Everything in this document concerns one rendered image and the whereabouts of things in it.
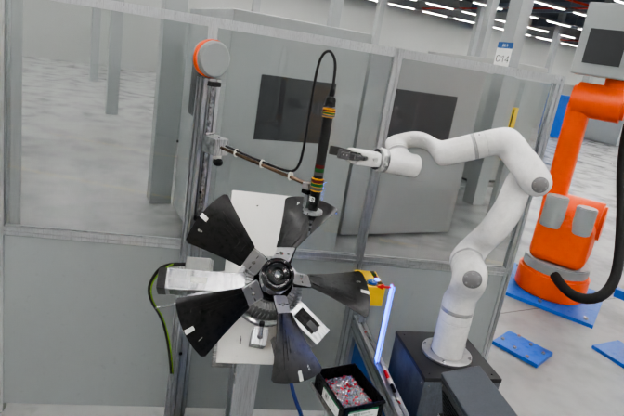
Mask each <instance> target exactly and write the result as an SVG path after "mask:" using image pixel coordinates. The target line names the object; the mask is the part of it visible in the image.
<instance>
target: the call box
mask: <svg viewBox="0 0 624 416"><path fill-rule="evenodd" d="M355 271H360V272H361V273H362V274H363V276H364V278H365V280H366V281H367V284H368V287H369V291H370V306H382V303H383V299H384V291H385V288H383V290H382V289H380V288H378V287H376V286H379V285H381V284H379V283H378V281H377V280H376V281H377V285H371V284H369V283H368V280H374V277H373V276H372V274H371V272H370V271H364V270H355Z"/></svg>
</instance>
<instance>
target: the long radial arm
mask: <svg viewBox="0 0 624 416"><path fill-rule="evenodd" d="M246 275H247V274H241V273H228V272H215V271H203V270H191V269H178V268H167V275H166V282H165V292H166V294H167V295H181V296H187V295H189V294H194V293H201V292H206V291H211V290H212V292H213V293H214V292H220V291H224V290H230V289H235V288H242V287H243V286H245V284H244V282H245V281H246V280H245V279H246V278H247V277H246Z"/></svg>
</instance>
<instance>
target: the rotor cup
mask: <svg viewBox="0 0 624 416"><path fill-rule="evenodd" d="M277 271H278V272H280V277H279V278H277V277H275V273H276V272H277ZM255 279H257V280H258V282H259V285H260V288H261V291H262V294H263V298H262V300H264V301H266V302H269V303H274V301H273V297H272V296H275V295H285V296H286V297H287V296H288V294H289V293H290V292H291V290H292V287H293V281H294V270H293V267H292V265H291V264H290V263H289V262H288V261H286V260H285V259H282V258H272V259H269V260H268V261H266V262H265V263H264V264H263V266H262V268H261V269H260V270H259V272H258V273H257V274H256V276H253V280H255ZM262 283H263V284H264V285H263V287H262V286H261V285H262ZM281 292H283V293H281Z"/></svg>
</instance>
